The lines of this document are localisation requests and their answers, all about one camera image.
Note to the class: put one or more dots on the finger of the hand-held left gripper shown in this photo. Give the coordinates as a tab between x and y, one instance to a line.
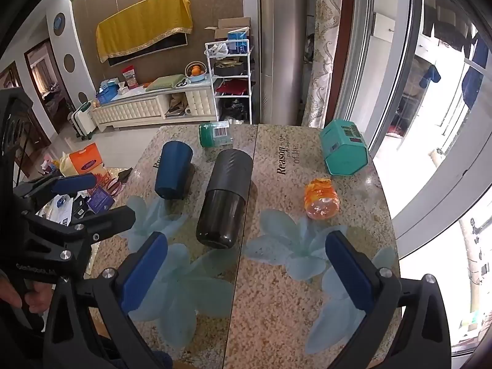
73	183
111	219

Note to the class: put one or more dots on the green plastic jar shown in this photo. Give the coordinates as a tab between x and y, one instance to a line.
214	134

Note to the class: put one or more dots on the dark blue hanging garment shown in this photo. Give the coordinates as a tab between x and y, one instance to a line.
474	78

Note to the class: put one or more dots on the white television cabinet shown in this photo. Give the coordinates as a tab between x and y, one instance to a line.
134	109

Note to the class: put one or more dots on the blue and white packet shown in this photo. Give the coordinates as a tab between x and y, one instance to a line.
237	40

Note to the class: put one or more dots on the brown round wall disc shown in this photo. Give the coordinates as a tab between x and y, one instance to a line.
81	96

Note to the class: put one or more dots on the wooden door frame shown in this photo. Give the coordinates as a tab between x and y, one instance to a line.
30	80

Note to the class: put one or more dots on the purple box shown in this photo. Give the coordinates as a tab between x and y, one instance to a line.
100	200

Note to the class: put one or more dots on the black cup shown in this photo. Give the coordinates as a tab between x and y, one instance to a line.
225	200

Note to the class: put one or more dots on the orange plastic jar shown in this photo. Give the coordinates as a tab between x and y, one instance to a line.
322	200

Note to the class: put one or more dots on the red cloth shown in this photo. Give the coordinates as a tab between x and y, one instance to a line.
230	87

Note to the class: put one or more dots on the fruit bowl with oranges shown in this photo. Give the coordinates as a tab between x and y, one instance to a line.
196	73

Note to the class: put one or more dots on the sliding glass door frame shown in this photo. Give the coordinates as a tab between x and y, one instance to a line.
388	84

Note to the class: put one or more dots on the orange tissue packet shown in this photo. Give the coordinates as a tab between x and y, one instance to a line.
87	159

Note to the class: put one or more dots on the cardboard box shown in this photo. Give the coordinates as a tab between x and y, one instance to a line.
226	26

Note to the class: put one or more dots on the blue cup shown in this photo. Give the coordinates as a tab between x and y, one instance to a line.
173	173

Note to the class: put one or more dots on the black bag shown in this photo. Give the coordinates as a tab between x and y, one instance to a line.
230	68

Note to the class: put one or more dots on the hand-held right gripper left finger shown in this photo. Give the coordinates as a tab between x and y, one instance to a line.
143	275

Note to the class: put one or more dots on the green cushion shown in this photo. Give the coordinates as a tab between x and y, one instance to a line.
163	82

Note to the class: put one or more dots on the blue basket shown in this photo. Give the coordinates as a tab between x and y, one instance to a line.
107	92

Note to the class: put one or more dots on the red scissors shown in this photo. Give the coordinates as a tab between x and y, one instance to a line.
114	186

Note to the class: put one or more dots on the white suitcase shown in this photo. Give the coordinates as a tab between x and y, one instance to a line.
82	119

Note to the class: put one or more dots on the teal hexagonal box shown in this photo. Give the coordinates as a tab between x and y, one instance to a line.
344	150

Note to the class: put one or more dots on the white shelf rack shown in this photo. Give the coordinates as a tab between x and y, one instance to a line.
210	84

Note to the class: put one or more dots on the person's left hand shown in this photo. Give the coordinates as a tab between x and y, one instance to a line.
9	296

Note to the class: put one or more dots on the white plastic bag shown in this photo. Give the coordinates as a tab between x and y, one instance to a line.
217	50

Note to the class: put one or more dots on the blue hanging glove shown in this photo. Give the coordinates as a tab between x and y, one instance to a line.
428	75

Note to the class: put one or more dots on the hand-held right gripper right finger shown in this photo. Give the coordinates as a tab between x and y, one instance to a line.
350	273

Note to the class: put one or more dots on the grey standing air conditioner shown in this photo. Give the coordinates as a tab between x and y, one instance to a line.
282	46

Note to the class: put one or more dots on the black television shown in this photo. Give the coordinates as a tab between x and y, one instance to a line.
153	48

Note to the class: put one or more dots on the patterned curtain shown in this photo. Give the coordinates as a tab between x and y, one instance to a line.
324	46

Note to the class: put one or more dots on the red snack bag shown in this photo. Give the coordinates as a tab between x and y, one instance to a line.
130	76

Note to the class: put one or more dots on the yellow cloth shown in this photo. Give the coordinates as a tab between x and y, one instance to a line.
142	19

